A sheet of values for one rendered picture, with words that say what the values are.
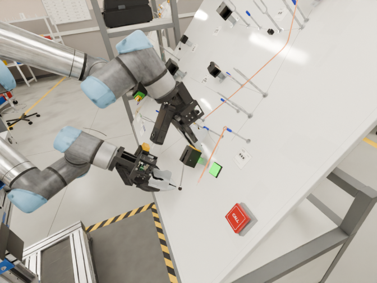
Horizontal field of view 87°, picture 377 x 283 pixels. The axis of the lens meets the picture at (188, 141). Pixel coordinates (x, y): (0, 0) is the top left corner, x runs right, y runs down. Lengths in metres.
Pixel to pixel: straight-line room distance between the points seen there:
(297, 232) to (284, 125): 0.46
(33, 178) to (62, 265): 1.17
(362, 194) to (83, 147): 0.83
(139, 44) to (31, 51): 0.25
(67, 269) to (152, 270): 0.55
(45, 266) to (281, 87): 1.74
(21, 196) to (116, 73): 0.38
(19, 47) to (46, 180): 0.32
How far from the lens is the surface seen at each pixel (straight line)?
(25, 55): 0.61
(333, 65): 0.59
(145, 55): 0.50
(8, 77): 0.88
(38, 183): 0.66
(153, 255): 1.76
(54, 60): 0.60
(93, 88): 0.49
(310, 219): 0.94
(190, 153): 0.61
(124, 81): 0.49
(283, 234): 0.87
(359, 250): 1.96
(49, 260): 1.85
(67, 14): 8.29
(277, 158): 0.53
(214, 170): 0.63
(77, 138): 0.60
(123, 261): 1.82
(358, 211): 0.86
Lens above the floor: 1.53
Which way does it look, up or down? 34 degrees down
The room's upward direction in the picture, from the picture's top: 8 degrees counter-clockwise
